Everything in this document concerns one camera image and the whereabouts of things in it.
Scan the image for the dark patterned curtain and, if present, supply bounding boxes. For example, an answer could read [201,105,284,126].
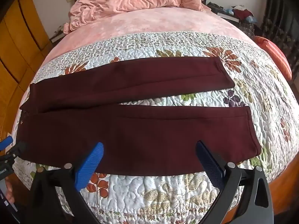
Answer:
[260,0,299,67]

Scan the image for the white floral quilt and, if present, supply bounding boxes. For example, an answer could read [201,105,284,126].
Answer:
[12,31,299,224]

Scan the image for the plaid cloth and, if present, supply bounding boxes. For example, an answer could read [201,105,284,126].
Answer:
[238,22,255,39]

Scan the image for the orange striped pillow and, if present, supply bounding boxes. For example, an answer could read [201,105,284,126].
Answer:
[253,35,293,81]

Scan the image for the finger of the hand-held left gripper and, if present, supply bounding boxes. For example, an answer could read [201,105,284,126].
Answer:
[0,136,27,162]

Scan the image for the wooden wardrobe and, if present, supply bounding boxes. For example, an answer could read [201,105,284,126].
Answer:
[0,0,54,143]

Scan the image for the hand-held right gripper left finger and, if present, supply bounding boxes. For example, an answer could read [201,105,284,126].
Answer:
[30,142,104,224]

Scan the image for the pink bed sheet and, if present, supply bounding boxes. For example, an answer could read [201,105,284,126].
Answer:
[48,5,255,61]

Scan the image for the maroon pants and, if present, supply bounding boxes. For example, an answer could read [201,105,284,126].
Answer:
[19,55,262,176]

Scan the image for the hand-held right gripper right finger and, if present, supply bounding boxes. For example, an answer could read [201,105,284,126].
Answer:
[196,140,274,224]

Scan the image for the dark red cloth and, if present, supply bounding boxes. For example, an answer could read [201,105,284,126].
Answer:
[234,8,254,20]

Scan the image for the person's left hand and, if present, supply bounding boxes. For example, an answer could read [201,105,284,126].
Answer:
[5,177,16,204]

